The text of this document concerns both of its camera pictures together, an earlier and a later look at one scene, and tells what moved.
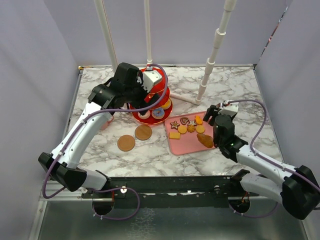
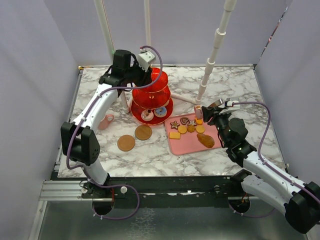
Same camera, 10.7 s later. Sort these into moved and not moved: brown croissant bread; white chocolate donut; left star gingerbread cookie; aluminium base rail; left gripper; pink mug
Moved: left gripper; white chocolate donut
Not moved: pink mug; aluminium base rail; left star gingerbread cookie; brown croissant bread
